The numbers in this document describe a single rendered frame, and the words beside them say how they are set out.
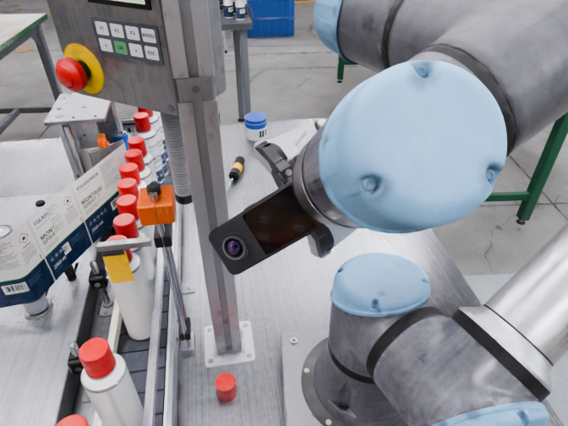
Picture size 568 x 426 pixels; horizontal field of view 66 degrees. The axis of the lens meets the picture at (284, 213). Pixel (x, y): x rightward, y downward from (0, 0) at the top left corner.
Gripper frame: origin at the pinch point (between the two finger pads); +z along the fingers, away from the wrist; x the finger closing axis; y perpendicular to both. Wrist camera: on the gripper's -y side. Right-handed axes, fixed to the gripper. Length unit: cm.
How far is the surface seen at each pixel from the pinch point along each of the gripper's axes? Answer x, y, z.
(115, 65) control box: 23.2, -8.8, -1.6
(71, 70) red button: 25.0, -13.3, -1.4
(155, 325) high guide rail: -6.4, -24.7, 16.5
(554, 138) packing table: -42, 143, 135
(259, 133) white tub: 21, 15, 85
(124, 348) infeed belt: -7.9, -32.7, 23.8
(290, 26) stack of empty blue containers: 159, 166, 439
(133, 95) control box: 19.7, -8.9, -0.3
